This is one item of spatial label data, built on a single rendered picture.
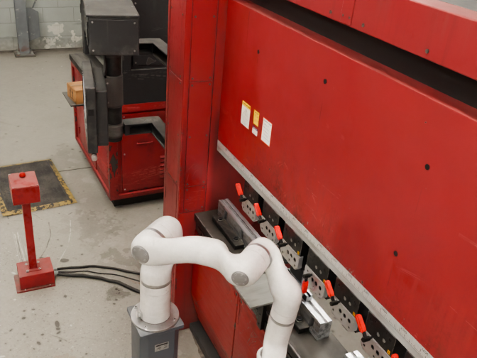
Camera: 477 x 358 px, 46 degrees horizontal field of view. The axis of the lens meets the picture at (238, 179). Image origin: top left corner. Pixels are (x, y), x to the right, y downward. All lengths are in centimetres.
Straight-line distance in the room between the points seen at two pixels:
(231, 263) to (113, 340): 192
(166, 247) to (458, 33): 114
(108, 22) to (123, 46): 13
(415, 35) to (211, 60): 136
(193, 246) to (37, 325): 202
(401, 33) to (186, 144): 152
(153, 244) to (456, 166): 102
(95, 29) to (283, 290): 156
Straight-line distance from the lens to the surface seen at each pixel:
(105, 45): 281
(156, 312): 222
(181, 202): 310
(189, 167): 301
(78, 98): 430
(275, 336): 199
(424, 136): 170
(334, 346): 246
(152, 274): 211
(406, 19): 172
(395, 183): 182
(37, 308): 393
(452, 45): 159
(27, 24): 886
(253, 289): 246
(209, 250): 192
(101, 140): 299
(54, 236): 457
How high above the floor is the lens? 255
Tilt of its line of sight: 28 degrees down
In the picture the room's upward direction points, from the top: 6 degrees clockwise
